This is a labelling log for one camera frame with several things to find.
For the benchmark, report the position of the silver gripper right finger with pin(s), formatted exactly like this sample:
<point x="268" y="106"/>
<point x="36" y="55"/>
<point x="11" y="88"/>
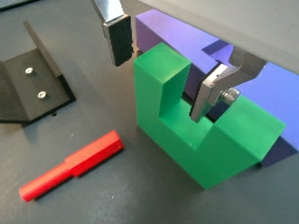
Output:
<point x="218" y="86"/>

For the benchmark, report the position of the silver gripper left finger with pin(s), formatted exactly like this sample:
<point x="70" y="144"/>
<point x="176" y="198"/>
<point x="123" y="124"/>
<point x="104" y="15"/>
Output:
<point x="116" y="28"/>

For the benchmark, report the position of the green U-shaped block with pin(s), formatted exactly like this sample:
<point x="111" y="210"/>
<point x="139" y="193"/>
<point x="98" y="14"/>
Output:
<point x="211" y="149"/>

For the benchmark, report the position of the purple board with cross slot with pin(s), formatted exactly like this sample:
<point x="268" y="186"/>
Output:
<point x="272" y="87"/>

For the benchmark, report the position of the red hexagonal peg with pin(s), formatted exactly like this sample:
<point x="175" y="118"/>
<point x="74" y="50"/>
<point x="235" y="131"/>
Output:
<point x="74" y="166"/>

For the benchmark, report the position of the black angle bracket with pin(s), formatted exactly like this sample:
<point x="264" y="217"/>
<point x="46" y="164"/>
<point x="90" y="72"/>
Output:
<point x="33" y="89"/>

